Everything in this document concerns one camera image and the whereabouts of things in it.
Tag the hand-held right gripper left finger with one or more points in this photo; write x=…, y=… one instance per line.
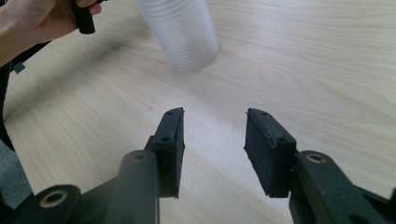
x=169, y=155

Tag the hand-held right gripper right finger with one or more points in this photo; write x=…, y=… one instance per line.
x=269, y=155

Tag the stack of clear plastic cups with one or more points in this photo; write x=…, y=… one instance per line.
x=183, y=34

